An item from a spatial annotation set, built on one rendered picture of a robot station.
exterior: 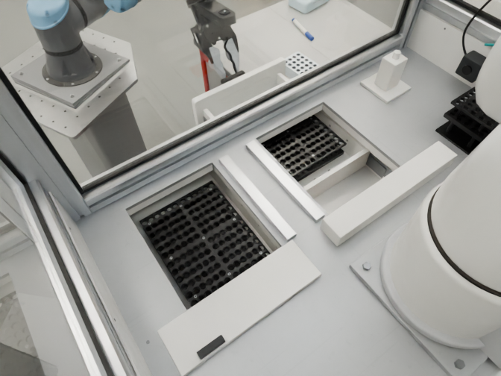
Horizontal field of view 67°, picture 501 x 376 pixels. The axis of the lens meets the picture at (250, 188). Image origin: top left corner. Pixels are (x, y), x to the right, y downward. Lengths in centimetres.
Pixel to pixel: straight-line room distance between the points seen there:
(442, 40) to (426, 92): 14
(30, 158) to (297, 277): 46
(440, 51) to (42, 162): 93
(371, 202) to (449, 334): 24
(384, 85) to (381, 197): 34
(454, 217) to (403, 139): 43
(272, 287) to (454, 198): 32
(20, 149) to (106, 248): 23
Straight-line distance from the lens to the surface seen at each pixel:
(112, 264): 73
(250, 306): 64
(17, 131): 63
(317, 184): 85
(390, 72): 96
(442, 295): 58
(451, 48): 109
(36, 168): 68
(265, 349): 64
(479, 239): 49
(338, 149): 91
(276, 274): 66
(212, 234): 76
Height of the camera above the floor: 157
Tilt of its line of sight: 55 degrees down
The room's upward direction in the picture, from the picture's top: 1 degrees counter-clockwise
